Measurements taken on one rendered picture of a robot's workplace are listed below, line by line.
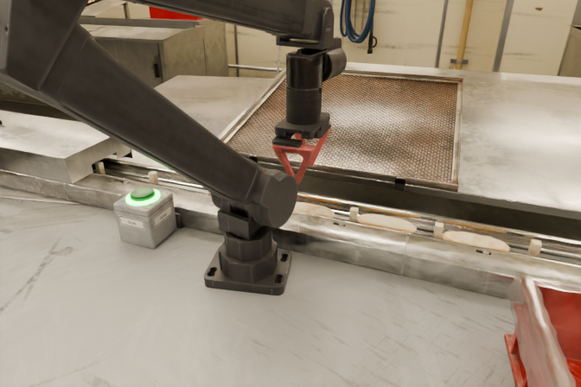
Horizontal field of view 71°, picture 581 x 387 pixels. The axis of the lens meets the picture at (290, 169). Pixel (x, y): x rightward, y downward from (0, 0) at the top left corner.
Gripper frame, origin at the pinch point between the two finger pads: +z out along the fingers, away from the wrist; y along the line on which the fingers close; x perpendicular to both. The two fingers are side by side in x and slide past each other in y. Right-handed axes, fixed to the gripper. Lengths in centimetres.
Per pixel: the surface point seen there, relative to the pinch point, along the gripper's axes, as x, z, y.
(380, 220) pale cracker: -14.2, 6.9, -0.6
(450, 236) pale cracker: -25.4, 7.2, -0.9
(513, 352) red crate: -32.7, 9.2, -20.1
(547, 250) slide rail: -39.7, 7.9, 1.5
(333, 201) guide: -5.0, 7.1, 3.2
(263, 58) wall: 170, 52, 371
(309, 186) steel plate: 3.2, 11.0, 14.6
